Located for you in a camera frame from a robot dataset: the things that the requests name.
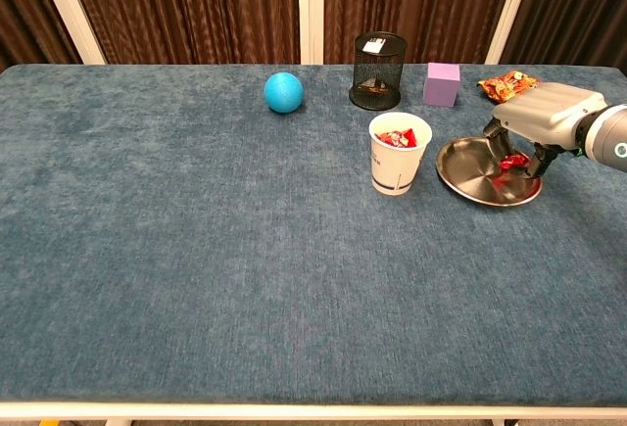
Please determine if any green orange snack bag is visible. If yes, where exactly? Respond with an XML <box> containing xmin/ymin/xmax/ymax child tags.
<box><xmin>477</xmin><ymin>70</ymin><xmax>543</xmax><ymax>104</ymax></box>

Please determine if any blue ball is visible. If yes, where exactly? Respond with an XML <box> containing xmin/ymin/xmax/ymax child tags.
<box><xmin>264</xmin><ymin>71</ymin><xmax>306</xmax><ymax>115</ymax></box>

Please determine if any white paper cup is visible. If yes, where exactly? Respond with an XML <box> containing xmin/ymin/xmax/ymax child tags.
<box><xmin>368</xmin><ymin>112</ymin><xmax>434</xmax><ymax>197</ymax></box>

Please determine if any brown curtain panel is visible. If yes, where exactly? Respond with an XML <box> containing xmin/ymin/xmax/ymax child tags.
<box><xmin>0</xmin><ymin>0</ymin><xmax>82</xmax><ymax>72</ymax></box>
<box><xmin>499</xmin><ymin>0</ymin><xmax>627</xmax><ymax>74</ymax></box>
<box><xmin>322</xmin><ymin>0</ymin><xmax>520</xmax><ymax>66</ymax></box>
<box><xmin>63</xmin><ymin>0</ymin><xmax>301</xmax><ymax>66</ymax></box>

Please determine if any steel bowl with candies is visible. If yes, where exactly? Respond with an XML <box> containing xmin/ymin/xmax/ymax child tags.
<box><xmin>435</xmin><ymin>136</ymin><xmax>544</xmax><ymax>208</ymax></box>

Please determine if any blue velvet table cloth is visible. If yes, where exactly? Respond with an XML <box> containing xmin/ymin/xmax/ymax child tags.
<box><xmin>0</xmin><ymin>63</ymin><xmax>627</xmax><ymax>407</ymax></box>

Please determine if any white table frame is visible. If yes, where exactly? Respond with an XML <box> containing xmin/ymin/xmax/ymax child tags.
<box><xmin>0</xmin><ymin>399</ymin><xmax>627</xmax><ymax>426</ymax></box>

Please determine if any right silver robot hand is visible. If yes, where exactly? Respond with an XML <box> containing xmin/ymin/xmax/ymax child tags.
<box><xmin>481</xmin><ymin>81</ymin><xmax>609</xmax><ymax>181</ymax></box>

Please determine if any purple cube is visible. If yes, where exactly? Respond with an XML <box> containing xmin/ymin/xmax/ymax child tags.
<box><xmin>422</xmin><ymin>62</ymin><xmax>461</xmax><ymax>107</ymax></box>

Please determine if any white partition post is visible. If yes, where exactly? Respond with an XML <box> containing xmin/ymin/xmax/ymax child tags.
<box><xmin>31</xmin><ymin>0</ymin><xmax>107</xmax><ymax>66</ymax></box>
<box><xmin>310</xmin><ymin>0</ymin><xmax>325</xmax><ymax>66</ymax></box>
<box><xmin>296</xmin><ymin>0</ymin><xmax>312</xmax><ymax>66</ymax></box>
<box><xmin>484</xmin><ymin>0</ymin><xmax>538</xmax><ymax>66</ymax></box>

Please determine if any black cylindrical can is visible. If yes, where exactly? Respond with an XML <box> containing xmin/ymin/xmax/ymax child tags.
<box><xmin>348</xmin><ymin>31</ymin><xmax>409</xmax><ymax>111</ymax></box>

